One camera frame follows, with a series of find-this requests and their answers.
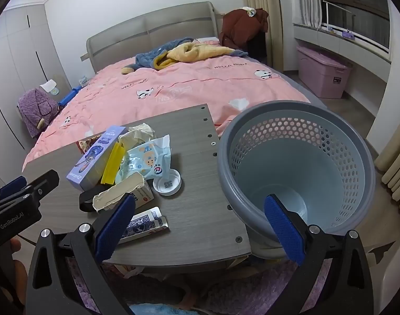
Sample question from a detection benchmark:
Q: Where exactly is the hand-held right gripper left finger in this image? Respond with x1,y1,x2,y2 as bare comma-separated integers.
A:
24,193,136,315

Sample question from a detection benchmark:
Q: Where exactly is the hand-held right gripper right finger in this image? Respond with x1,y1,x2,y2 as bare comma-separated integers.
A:
264,193,375,315

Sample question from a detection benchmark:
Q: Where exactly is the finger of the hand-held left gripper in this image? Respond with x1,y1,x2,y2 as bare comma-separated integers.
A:
10,169,60,204
0,175,27,204

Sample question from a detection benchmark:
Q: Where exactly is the blue playing card box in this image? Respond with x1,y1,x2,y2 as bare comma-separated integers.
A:
118,207,170,245

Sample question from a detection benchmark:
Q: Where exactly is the torn cream carton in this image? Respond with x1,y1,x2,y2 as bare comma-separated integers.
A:
93,172,155,212

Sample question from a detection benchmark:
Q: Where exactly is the black elastic strap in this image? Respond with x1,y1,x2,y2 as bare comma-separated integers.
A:
79,188,100,213

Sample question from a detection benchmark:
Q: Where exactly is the purple cartoon print box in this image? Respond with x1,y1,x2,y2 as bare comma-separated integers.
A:
66,125,128,191

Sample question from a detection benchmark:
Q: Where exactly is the grey perforated waste basket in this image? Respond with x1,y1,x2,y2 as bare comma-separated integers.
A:
217,101,377,260

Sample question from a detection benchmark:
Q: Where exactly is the white round lid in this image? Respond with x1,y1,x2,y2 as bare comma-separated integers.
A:
153,169,182,196

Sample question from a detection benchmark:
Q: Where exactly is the light blue wet wipes packet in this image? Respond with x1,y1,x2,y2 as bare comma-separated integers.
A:
115,134,172,184

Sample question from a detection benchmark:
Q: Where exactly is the person's left hand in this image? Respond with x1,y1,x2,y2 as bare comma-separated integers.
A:
8,238,29,306

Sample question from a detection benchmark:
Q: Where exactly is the yellow collapsible bowl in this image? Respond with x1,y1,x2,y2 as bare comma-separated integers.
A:
101,144,126,185

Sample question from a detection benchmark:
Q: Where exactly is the purple fleece garment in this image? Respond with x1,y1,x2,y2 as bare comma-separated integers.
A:
17,88,61,138

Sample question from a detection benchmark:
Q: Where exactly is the white and green cloth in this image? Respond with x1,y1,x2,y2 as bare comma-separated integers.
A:
39,79,61,96

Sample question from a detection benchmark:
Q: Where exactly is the crumpled white paper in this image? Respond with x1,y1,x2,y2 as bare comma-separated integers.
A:
118,123,156,150

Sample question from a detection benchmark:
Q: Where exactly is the white wardrobe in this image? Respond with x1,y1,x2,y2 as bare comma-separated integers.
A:
0,3,71,171

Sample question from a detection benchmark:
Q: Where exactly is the beige curtain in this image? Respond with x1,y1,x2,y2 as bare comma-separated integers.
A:
239,0,286,71
365,105,400,211

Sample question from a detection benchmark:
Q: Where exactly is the pink printed duvet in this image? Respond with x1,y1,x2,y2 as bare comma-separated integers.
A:
23,41,313,171

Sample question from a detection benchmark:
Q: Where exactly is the pink plastic storage box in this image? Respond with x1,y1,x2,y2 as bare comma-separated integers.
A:
296,46,353,99

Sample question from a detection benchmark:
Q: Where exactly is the grey upholstered bed headboard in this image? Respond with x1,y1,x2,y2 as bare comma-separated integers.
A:
80,2,220,73

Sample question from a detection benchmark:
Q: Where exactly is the black chair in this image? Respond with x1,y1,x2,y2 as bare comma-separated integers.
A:
247,31,268,61

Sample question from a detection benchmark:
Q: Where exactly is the blue and yellow fleece blanket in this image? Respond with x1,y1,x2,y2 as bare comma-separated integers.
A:
122,36,249,74

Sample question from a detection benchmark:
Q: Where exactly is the brown jacket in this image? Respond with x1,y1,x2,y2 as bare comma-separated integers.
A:
219,7,269,51

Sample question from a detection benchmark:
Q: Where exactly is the white metal rod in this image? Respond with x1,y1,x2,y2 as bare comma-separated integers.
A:
322,1,355,31

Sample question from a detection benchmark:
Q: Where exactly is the white sheer curtain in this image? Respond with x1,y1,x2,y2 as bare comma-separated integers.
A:
293,0,322,30

